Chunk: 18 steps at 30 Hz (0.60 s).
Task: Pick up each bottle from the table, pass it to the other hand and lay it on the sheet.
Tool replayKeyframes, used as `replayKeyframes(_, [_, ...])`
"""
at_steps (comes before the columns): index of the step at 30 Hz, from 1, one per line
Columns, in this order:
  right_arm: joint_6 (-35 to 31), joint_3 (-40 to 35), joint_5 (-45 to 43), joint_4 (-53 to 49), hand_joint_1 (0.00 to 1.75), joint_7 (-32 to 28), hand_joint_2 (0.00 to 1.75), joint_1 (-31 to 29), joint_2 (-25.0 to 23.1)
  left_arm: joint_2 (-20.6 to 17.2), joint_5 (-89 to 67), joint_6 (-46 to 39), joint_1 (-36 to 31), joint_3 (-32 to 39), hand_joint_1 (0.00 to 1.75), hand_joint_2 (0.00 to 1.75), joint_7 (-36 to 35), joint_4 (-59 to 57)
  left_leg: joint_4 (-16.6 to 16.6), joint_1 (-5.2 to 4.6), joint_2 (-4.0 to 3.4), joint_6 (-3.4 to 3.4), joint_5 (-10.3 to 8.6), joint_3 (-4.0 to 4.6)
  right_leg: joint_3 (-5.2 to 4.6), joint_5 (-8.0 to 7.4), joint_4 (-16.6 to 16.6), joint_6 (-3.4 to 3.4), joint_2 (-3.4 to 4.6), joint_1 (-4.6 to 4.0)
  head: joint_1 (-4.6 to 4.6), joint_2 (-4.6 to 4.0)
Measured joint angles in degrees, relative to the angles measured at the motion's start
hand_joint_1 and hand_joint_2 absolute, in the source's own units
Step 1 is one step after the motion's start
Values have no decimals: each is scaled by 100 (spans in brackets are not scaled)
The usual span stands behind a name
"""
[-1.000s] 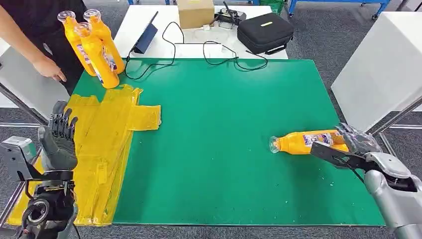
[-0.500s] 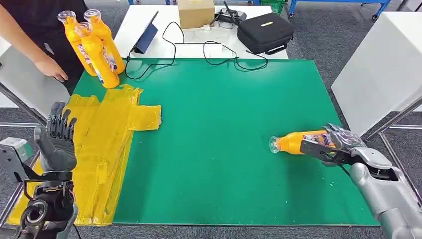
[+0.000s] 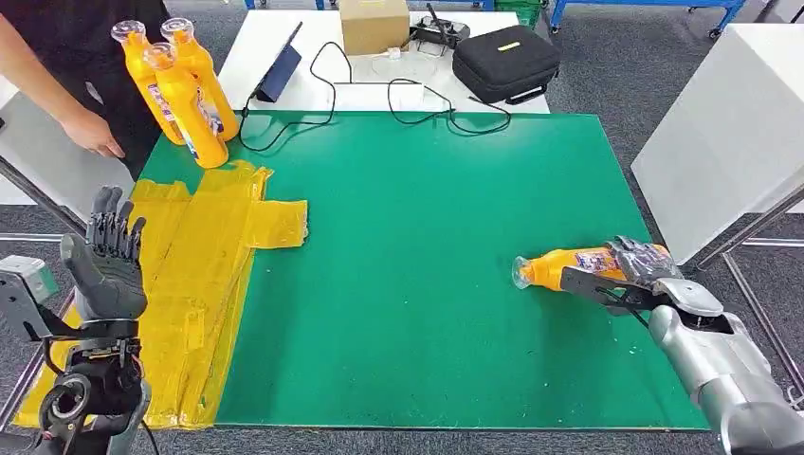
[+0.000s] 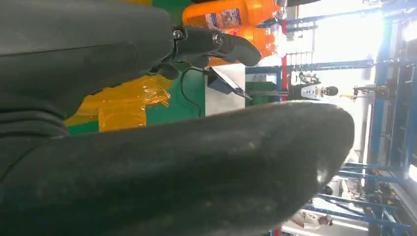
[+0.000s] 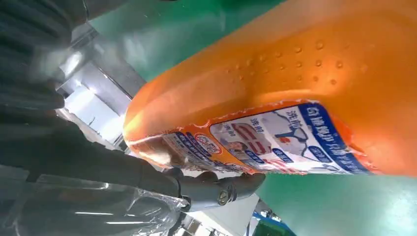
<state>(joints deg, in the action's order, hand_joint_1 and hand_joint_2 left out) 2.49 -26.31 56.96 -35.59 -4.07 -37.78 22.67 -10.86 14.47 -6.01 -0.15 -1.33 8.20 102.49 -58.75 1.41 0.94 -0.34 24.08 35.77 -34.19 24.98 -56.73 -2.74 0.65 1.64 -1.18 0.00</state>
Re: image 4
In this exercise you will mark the yellow plastic sheet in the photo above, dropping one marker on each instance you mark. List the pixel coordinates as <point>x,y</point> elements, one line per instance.
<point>123,104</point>

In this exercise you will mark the tall blue metal rack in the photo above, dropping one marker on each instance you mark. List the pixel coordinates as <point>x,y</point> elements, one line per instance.
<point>379,114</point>

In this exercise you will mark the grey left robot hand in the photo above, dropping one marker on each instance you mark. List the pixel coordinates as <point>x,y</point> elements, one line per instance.
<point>163,169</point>

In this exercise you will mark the red post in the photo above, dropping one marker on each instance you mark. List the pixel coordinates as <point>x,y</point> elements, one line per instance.
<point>284,75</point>

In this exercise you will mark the blue metal frame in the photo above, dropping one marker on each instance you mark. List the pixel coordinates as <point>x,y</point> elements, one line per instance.
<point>325,65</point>

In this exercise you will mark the blue tablet on stand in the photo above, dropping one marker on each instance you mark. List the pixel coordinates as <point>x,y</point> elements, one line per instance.
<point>221,86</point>

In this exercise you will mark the green crate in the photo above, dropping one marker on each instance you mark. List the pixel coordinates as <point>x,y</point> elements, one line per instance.
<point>260,97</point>

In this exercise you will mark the low blue metal rack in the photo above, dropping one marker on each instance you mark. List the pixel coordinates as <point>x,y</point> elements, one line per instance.
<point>368,176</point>

